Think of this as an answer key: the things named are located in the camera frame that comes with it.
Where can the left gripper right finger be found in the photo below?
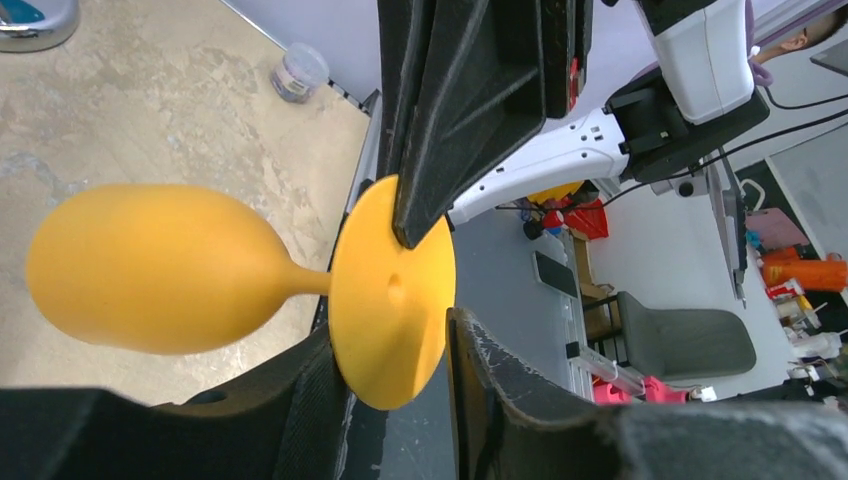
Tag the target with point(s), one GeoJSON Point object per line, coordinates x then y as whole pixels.
{"type": "Point", "coordinates": [510, 422]}

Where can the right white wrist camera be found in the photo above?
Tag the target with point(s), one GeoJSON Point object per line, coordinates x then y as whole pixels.
{"type": "Point", "coordinates": [702, 49]}

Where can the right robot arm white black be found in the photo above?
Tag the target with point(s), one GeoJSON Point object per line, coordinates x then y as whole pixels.
{"type": "Point", "coordinates": [637, 132]}

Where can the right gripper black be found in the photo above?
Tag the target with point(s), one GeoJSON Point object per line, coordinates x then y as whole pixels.
{"type": "Point", "coordinates": [464, 85]}

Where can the yellow wine glass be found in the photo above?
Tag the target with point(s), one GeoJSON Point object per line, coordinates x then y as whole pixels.
{"type": "Point", "coordinates": [181, 269]}

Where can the small clear jar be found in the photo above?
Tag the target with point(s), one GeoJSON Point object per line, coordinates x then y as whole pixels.
{"type": "Point", "coordinates": [301, 71]}

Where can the grey chair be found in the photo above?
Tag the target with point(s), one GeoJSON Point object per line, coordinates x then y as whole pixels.
{"type": "Point", "coordinates": [684, 344]}

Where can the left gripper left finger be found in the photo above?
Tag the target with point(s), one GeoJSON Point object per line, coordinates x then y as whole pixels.
{"type": "Point", "coordinates": [280, 420]}

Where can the chrome wine glass rack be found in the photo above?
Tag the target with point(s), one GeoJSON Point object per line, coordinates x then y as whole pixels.
{"type": "Point", "coordinates": [29, 26]}

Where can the orange bottle on shelf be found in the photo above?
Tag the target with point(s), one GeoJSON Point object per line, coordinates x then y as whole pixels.
{"type": "Point", "coordinates": [828, 275]}

